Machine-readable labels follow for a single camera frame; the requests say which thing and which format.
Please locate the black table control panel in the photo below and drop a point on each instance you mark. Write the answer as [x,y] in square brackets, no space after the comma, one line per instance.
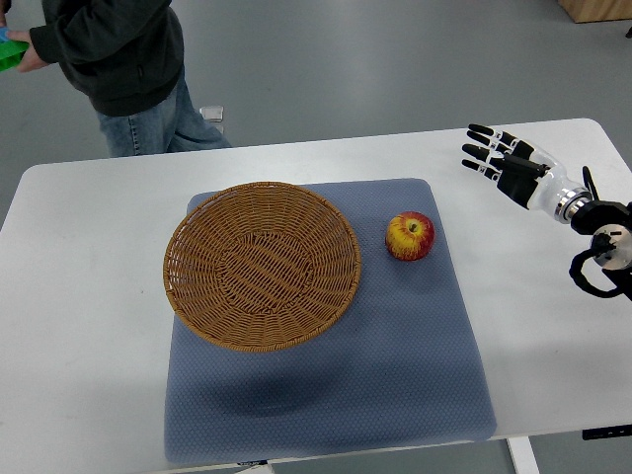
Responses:
[606,433]

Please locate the green object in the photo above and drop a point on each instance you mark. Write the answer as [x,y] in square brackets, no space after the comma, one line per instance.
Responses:
[11,51]

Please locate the brown wicker basket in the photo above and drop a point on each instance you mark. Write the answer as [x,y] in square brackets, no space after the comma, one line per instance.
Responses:
[262,267]

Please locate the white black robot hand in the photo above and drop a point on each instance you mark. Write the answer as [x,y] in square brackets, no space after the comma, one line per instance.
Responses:
[523,172]

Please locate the person in dark hoodie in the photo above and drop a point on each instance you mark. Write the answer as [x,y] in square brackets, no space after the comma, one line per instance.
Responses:
[127,58]

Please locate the wooden box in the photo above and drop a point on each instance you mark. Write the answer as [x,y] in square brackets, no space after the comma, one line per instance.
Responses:
[591,11]

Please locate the upper metal floor plate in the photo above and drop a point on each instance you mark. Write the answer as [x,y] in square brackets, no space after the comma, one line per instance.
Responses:
[212,113]

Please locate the blue grey mat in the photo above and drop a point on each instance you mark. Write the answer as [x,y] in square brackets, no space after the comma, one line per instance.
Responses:
[400,368]

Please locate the red yellow apple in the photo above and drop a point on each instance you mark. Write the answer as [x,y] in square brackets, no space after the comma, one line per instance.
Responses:
[410,236]

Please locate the white table leg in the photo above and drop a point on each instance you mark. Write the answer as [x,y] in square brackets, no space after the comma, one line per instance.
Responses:
[522,455]

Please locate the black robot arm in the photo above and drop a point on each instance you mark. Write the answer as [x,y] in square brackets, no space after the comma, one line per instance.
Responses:
[608,223]

